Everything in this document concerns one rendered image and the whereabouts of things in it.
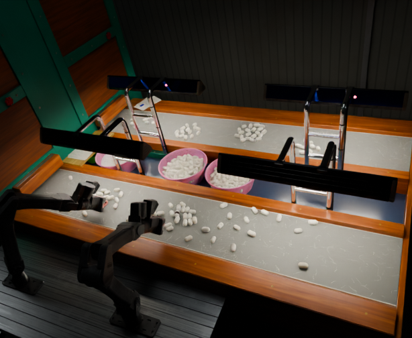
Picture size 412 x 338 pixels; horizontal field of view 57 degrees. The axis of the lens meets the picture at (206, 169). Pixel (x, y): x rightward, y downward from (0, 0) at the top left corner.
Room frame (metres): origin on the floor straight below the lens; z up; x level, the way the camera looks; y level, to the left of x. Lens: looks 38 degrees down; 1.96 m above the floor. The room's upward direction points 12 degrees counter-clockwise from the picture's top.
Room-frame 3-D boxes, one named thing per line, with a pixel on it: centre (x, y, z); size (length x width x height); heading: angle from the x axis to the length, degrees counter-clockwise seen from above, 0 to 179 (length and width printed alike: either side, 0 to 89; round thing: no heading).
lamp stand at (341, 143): (1.40, -0.59, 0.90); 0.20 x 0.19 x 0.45; 57
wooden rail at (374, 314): (1.06, 0.27, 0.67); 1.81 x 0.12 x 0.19; 57
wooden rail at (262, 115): (1.98, -0.32, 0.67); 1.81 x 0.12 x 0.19; 57
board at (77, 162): (1.97, 0.67, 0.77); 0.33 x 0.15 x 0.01; 147
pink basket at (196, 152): (1.61, 0.11, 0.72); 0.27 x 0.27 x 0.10
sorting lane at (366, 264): (1.24, 0.16, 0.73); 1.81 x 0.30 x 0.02; 57
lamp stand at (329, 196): (1.06, -0.37, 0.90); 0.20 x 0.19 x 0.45; 57
